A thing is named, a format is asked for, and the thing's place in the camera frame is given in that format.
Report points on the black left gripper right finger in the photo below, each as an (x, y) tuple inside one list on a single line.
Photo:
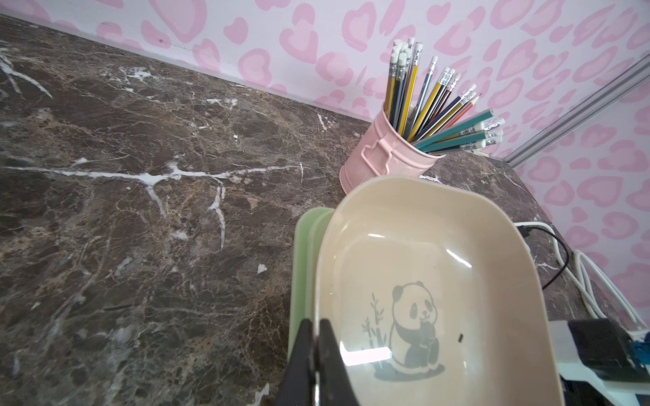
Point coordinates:
[(333, 381)]

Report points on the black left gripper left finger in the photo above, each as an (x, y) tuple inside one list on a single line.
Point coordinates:
[(298, 382)]

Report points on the green electronic kitchen scale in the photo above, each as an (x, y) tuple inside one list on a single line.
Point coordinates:
[(308, 238)]

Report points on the pink panda scale bowl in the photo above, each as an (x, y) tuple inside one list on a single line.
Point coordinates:
[(434, 299)]

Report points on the pink metal pencil bucket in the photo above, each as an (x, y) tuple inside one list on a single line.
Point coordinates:
[(383, 152)]

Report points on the bundle of coloured pencils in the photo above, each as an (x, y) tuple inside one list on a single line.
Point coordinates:
[(435, 121)]

